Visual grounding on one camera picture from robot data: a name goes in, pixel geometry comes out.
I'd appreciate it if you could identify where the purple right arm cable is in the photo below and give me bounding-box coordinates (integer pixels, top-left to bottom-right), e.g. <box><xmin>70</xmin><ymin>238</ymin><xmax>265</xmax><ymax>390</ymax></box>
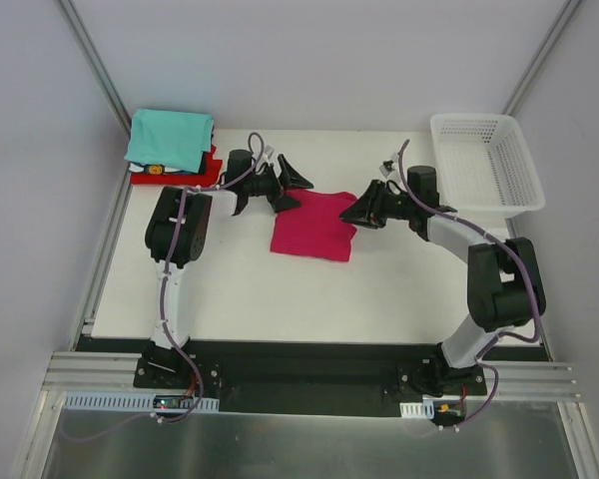
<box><xmin>395</xmin><ymin>139</ymin><xmax>546</xmax><ymax>430</ymax></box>

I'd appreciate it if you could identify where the crimson pink t shirt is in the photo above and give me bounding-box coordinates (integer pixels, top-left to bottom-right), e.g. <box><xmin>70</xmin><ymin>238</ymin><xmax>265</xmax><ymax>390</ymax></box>
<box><xmin>270</xmin><ymin>190</ymin><xmax>356</xmax><ymax>262</ymax></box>

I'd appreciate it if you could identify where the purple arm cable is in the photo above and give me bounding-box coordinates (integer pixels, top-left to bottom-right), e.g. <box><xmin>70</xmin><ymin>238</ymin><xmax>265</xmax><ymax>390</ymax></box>
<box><xmin>395</xmin><ymin>139</ymin><xmax>546</xmax><ymax>430</ymax></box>
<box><xmin>158</xmin><ymin>132</ymin><xmax>271</xmax><ymax>410</ymax></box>

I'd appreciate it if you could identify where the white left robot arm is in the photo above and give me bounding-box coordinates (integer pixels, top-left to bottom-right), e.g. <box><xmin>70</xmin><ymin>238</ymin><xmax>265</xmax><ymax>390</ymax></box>
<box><xmin>134</xmin><ymin>147</ymin><xmax>313</xmax><ymax>389</ymax></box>

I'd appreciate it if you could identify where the teal t shirt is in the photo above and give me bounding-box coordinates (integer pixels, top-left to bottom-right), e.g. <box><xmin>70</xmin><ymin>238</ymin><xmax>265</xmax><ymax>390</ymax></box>
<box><xmin>125</xmin><ymin>109</ymin><xmax>214</xmax><ymax>173</ymax></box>

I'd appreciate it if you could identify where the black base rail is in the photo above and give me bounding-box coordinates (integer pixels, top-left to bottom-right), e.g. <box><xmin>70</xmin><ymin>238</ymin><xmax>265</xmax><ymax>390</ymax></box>
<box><xmin>110</xmin><ymin>338</ymin><xmax>500</xmax><ymax>418</ymax></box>

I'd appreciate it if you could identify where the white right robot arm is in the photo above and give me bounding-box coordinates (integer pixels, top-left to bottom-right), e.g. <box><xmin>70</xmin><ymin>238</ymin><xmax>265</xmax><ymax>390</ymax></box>
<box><xmin>339</xmin><ymin>166</ymin><xmax>546</xmax><ymax>397</ymax></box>

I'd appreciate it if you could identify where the white plastic basket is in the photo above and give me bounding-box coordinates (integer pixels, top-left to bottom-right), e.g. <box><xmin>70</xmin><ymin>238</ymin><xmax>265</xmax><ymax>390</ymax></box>
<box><xmin>430</xmin><ymin>113</ymin><xmax>545</xmax><ymax>226</ymax></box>

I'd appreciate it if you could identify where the folded dark printed t shirt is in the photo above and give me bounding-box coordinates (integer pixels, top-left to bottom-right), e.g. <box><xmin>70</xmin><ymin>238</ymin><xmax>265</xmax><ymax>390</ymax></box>
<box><xmin>129</xmin><ymin>162</ymin><xmax>200</xmax><ymax>185</ymax></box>

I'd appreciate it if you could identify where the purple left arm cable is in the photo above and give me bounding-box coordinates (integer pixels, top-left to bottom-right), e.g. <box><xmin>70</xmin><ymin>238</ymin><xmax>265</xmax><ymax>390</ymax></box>
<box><xmin>158</xmin><ymin>132</ymin><xmax>271</xmax><ymax>410</ymax></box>

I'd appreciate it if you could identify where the red t shirt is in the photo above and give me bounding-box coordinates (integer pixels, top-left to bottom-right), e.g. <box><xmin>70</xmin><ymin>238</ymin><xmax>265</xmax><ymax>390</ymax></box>
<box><xmin>130</xmin><ymin>146</ymin><xmax>223</xmax><ymax>187</ymax></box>

